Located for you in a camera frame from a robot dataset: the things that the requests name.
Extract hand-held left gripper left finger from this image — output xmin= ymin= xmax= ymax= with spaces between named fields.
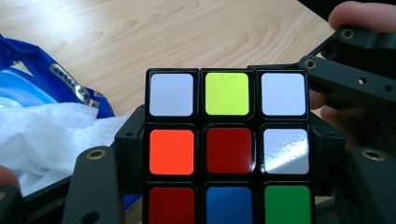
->
xmin=113 ymin=104 xmax=148 ymax=196

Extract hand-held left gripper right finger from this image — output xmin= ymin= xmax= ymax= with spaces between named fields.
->
xmin=309 ymin=112 xmax=348 ymax=198

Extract white wet wipe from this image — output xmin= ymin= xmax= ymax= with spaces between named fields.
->
xmin=0 ymin=102 xmax=134 ymax=198

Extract multicoloured puzzle cube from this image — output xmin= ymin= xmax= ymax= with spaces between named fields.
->
xmin=142 ymin=67 xmax=316 ymax=224

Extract blue wet wipes pack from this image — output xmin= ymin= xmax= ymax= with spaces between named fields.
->
xmin=0 ymin=33 xmax=143 ymax=212

